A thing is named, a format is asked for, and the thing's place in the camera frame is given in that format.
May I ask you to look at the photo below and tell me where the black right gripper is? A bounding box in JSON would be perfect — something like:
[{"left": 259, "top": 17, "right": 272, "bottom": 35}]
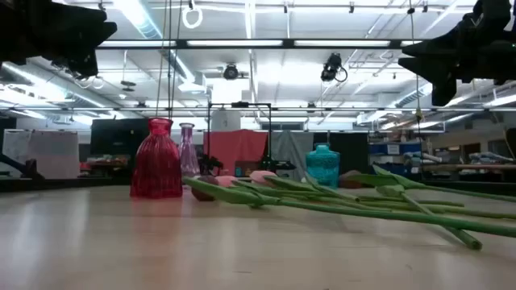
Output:
[{"left": 397, "top": 19, "right": 516, "bottom": 106}]

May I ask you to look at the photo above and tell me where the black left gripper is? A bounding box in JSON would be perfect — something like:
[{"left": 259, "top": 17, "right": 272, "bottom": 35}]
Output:
[{"left": 0, "top": 0, "right": 118, "bottom": 80}]

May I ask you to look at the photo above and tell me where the red ribbed glass vase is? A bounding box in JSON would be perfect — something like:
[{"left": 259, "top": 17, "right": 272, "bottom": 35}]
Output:
[{"left": 129, "top": 117, "right": 184, "bottom": 199}]

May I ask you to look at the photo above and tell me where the teal glass vase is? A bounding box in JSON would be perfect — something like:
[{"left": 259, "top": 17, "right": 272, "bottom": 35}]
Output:
[{"left": 305, "top": 143, "right": 341, "bottom": 189}]

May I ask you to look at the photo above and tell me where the purple ribbed glass vase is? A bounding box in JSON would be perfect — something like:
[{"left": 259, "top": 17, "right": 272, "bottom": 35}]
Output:
[{"left": 178, "top": 122, "right": 202, "bottom": 179}]

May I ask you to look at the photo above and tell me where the black monitor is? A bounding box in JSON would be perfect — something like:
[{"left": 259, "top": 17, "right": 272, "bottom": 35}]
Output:
[{"left": 90, "top": 118, "right": 150, "bottom": 156}]

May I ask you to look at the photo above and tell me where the blue board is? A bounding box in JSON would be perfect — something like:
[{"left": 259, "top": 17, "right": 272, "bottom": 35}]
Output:
[{"left": 368, "top": 141, "right": 422, "bottom": 156}]

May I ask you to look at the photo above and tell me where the background wooden table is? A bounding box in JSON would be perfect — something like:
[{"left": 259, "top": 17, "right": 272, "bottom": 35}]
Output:
[{"left": 421, "top": 163, "right": 516, "bottom": 171}]

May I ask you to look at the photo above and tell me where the white panel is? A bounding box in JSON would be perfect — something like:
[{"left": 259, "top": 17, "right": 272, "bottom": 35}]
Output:
[{"left": 2, "top": 129, "right": 81, "bottom": 180}]

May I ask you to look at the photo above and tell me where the black panel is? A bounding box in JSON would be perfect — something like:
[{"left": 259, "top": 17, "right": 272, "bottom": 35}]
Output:
[{"left": 328, "top": 132, "right": 370, "bottom": 175}]

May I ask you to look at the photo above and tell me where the black overhead light bar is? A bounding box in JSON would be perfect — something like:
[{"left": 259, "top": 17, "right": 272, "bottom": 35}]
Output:
[{"left": 96, "top": 38, "right": 424, "bottom": 50}]

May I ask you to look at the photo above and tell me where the grey cloth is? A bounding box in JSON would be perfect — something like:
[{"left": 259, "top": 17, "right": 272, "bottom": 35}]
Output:
[{"left": 270, "top": 131, "right": 315, "bottom": 181}]

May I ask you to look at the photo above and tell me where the small black background robot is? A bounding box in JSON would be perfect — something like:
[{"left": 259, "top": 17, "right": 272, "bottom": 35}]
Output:
[
  {"left": 198, "top": 154, "right": 223, "bottom": 175},
  {"left": 260, "top": 156, "right": 298, "bottom": 172}
]

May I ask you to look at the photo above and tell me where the red cloth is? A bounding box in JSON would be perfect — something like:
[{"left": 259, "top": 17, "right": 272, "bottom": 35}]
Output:
[{"left": 203, "top": 129, "right": 269, "bottom": 177}]

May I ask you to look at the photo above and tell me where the hanging cable with yellow tag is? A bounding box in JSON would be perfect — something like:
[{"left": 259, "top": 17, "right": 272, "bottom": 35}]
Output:
[{"left": 408, "top": 0, "right": 425, "bottom": 126}]

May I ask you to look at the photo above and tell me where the thin black overhead rail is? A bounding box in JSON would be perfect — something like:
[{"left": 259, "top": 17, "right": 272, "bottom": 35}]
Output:
[{"left": 0, "top": 106, "right": 516, "bottom": 113}]

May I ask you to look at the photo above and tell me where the black ceiling camera with cable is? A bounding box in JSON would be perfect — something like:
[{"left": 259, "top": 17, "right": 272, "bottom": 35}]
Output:
[{"left": 320, "top": 52, "right": 348, "bottom": 84}]

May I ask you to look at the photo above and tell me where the white cable loop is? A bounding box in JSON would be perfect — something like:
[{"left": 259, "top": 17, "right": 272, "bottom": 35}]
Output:
[{"left": 181, "top": 6, "right": 204, "bottom": 30}]

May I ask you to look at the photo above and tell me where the black aluminium table frame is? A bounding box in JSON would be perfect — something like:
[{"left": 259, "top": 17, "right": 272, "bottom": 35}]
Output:
[{"left": 0, "top": 176, "right": 516, "bottom": 197}]

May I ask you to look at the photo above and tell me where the black stand frame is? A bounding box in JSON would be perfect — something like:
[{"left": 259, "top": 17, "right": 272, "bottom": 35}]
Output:
[{"left": 206, "top": 101, "right": 273, "bottom": 172}]

